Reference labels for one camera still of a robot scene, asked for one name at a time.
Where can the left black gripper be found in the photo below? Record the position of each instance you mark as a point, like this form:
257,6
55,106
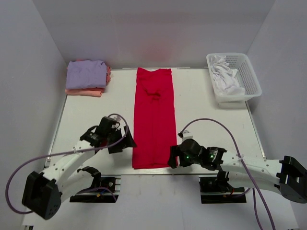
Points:
128,142

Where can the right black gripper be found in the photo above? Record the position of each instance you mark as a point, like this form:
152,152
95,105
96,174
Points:
175,151

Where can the red t-shirt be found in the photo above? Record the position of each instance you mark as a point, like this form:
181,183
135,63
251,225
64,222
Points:
154,122

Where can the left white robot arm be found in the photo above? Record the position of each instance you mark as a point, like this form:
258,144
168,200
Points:
45,191

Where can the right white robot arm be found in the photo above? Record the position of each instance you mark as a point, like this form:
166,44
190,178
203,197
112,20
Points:
286,177

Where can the folded salmon pink t-shirt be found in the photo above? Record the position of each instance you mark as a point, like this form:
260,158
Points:
92,92

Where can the folded lavender t-shirt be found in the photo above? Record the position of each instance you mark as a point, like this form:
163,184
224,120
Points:
86,74

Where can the crumpled white t-shirt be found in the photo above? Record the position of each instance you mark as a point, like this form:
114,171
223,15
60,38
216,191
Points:
224,77

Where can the white plastic basket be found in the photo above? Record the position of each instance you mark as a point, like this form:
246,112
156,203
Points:
246,77

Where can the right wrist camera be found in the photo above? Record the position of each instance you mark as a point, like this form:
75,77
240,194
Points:
185,135

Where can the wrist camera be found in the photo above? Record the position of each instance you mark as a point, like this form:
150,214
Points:
116,121
185,135

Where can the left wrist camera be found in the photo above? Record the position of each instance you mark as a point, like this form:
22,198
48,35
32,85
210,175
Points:
116,121

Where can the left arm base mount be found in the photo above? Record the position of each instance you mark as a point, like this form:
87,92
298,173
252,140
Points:
106,192

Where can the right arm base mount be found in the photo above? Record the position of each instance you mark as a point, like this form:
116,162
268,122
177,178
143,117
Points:
214,193

